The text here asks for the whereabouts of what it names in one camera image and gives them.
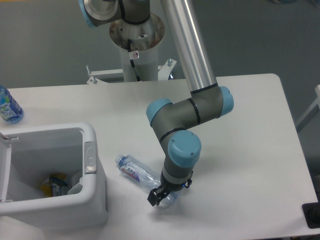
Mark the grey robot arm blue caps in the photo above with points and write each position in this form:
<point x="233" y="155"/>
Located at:
<point x="172" y="122"/>

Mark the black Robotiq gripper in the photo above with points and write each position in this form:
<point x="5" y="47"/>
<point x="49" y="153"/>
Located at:
<point x="162" y="194"/>

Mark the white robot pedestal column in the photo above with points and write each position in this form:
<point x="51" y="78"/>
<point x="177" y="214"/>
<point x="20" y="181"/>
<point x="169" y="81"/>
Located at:
<point x="138" y="47"/>

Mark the white plastic trash can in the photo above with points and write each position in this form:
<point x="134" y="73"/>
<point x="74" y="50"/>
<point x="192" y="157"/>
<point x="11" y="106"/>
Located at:
<point x="28" y="155"/>

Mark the crushed clear plastic water bottle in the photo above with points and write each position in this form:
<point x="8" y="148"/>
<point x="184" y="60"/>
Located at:
<point x="141" y="174"/>

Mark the yellow and blue trash wrappers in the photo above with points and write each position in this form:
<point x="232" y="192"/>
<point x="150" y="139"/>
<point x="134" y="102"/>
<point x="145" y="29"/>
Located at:
<point x="55" y="185"/>

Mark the white frame at right edge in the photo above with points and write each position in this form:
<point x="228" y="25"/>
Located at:
<point x="310" y="112"/>

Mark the blue labelled drink bottle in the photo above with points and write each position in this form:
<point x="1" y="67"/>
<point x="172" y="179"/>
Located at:
<point x="10" y="111"/>

